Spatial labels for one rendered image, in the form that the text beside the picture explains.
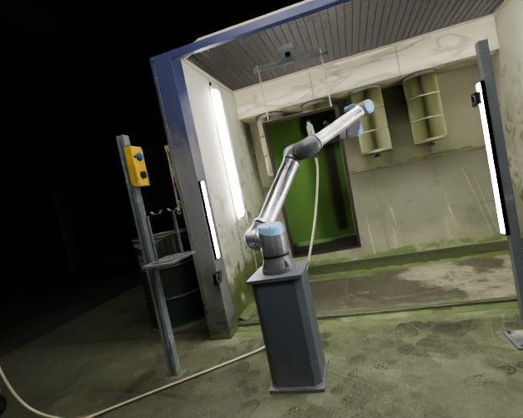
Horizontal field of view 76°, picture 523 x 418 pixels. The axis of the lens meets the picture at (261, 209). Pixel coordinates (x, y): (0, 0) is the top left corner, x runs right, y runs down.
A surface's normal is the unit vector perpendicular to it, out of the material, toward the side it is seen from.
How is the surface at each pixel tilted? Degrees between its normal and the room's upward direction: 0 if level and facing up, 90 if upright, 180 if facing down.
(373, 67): 90
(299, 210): 102
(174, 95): 90
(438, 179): 57
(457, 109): 90
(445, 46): 90
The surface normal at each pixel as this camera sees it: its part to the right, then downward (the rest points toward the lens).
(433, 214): -0.33, -0.44
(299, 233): -0.12, 0.29
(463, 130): -0.25, 0.11
